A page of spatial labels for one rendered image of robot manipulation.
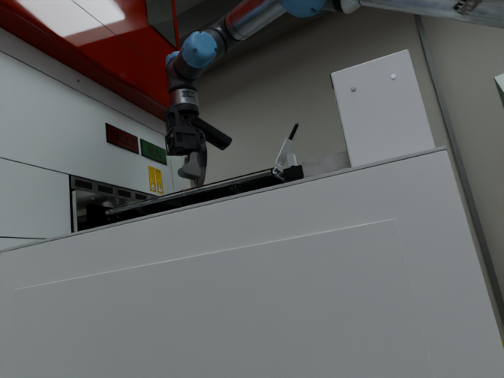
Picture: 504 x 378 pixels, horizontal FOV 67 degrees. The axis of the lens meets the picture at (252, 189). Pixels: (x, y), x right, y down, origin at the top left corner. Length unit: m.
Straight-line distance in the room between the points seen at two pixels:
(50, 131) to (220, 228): 0.48
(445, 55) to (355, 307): 3.30
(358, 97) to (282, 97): 3.39
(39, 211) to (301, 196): 0.50
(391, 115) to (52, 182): 0.60
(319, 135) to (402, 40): 1.06
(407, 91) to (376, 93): 0.03
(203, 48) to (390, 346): 0.75
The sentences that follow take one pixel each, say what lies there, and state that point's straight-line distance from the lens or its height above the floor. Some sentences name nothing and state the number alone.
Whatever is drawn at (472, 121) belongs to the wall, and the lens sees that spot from 3.41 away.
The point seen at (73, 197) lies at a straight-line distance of 0.81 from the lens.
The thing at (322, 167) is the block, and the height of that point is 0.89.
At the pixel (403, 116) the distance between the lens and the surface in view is 0.48.
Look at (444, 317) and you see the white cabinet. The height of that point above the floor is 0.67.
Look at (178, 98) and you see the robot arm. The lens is 1.00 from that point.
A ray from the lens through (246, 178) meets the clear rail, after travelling 0.66.
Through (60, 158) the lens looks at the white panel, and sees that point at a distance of 0.82.
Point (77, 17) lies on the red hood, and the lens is 0.94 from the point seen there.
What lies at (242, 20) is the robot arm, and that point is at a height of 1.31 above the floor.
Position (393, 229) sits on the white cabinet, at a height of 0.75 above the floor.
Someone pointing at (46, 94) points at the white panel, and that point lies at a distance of 0.85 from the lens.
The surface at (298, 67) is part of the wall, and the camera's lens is 3.92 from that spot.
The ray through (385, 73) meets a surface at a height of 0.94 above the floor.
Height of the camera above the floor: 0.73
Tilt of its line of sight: 13 degrees up
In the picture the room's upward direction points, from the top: 9 degrees counter-clockwise
